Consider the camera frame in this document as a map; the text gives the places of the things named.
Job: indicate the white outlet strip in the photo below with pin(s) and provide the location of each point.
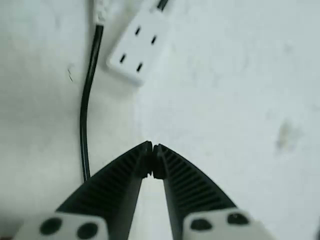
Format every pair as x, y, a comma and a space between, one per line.
138, 47

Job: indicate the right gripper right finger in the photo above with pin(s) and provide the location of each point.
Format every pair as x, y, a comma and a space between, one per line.
190, 190

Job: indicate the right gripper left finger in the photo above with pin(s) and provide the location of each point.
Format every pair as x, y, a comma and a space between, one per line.
110, 190

